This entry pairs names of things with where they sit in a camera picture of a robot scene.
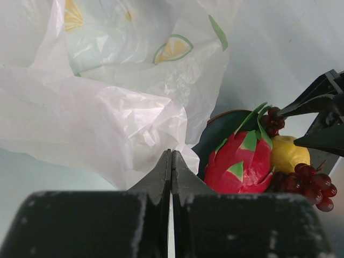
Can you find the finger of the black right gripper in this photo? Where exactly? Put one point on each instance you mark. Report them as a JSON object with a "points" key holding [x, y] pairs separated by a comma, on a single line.
{"points": [[324, 94], [329, 140]]}

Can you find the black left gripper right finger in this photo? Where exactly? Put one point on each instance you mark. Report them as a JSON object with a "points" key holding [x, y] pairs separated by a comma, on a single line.
{"points": [[208, 224]]}

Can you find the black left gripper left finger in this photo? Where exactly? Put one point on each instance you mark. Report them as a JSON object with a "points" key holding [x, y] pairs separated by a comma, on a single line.
{"points": [[131, 223]]}

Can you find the fake red grapes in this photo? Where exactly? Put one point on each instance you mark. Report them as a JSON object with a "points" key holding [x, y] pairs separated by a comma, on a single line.
{"points": [[307, 181]]}

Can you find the fake yellow lemon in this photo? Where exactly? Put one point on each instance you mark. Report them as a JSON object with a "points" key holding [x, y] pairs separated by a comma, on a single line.
{"points": [[285, 155]]}

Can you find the small red grape cluster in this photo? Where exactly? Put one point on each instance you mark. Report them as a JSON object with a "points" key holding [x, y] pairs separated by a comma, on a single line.
{"points": [[272, 123]]}

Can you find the fake watermelon slice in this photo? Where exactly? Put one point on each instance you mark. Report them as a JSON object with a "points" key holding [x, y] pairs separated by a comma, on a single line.
{"points": [[241, 163]]}

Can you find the blue ceramic plate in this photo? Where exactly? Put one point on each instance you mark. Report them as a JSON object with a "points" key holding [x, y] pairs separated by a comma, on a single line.
{"points": [[218, 128]]}

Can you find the white plastic bag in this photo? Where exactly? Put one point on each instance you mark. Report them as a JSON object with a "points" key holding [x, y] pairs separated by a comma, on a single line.
{"points": [[108, 86]]}

